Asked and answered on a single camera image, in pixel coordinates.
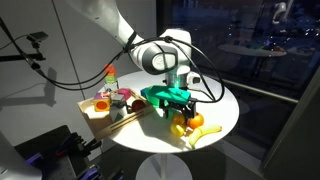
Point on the wooden shape sorter cube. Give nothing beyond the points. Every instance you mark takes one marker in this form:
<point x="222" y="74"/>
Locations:
<point x="101" y="102"/>

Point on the yellow toy lemon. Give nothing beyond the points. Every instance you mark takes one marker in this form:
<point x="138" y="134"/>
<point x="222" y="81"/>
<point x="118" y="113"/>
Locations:
<point x="177" y="130"/>

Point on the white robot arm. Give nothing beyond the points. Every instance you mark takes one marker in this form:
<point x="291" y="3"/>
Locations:
<point x="168" y="54"/>

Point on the black camera on stand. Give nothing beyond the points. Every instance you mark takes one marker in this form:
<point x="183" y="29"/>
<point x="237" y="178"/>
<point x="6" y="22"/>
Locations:
<point x="35" y="39"/>

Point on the yellow toy peach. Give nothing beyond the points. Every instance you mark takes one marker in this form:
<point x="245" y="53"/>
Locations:
<point x="178" y="118"/>

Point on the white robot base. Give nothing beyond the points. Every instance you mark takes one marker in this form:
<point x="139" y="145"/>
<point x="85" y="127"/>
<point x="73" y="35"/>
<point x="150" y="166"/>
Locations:
<point x="13" y="166"/>

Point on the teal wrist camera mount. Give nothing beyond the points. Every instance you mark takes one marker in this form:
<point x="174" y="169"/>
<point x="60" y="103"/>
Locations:
<point x="157" y="93"/>

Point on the orange stacking block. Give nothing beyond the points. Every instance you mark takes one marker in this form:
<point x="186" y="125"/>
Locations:
<point x="110" y="70"/>

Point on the grey toy block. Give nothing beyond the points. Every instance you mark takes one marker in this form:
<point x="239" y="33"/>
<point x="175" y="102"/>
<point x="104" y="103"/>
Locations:
<point x="118" y="100"/>

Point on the white table pedestal base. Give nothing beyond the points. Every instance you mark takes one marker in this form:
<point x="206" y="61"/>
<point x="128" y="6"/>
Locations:
<point x="163" y="167"/>

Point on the wooden tray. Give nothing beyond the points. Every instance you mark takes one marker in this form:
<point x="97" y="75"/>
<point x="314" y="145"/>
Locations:
<point x="109" y="112"/>

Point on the pink toy block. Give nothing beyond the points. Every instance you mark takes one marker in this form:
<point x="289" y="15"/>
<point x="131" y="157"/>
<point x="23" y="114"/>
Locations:
<point x="125" y="92"/>

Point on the blue toy block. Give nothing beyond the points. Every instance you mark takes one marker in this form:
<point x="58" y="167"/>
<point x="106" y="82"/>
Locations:
<point x="143" y="92"/>

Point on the yellow toy banana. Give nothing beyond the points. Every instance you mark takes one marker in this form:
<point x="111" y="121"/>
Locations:
<point x="201" y="131"/>

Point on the green stacking block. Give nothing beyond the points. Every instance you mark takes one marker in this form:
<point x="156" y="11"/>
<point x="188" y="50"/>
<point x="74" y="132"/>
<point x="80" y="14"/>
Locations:
<point x="110" y="79"/>

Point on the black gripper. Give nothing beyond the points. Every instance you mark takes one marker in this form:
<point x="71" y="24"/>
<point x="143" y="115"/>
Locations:
<point x="188" y="110"/>

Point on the black equipment cart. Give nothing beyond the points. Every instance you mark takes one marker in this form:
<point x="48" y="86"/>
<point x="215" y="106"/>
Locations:
<point x="40" y="153"/>

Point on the red toy apple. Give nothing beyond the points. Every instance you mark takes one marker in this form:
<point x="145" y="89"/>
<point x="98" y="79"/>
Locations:
<point x="137" y="105"/>

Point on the purple spring clamp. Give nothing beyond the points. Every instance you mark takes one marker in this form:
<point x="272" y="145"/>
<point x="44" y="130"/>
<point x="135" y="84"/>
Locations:
<point x="68" y="145"/>

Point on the toy orange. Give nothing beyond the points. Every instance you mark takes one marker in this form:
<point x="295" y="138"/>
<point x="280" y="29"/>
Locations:
<point x="196" y="121"/>

